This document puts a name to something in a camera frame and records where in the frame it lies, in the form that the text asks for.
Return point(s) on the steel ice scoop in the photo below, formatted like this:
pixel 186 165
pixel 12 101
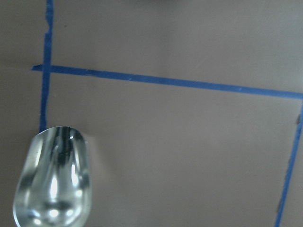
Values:
pixel 54 188

